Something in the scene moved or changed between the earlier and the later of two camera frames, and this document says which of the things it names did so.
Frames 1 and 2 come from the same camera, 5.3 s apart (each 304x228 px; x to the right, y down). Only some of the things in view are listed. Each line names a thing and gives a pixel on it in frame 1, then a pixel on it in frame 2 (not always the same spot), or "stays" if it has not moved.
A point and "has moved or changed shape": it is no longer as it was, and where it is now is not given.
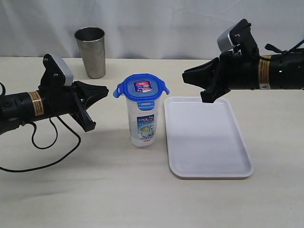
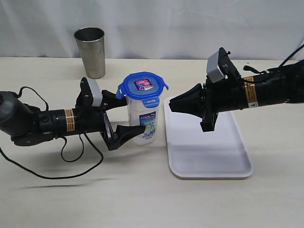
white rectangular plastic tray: x=204 y=141 stays
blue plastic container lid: x=145 y=88 has moved or changed shape
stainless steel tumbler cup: x=91 y=41 stays
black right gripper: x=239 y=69 -> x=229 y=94
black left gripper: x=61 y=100 -> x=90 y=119
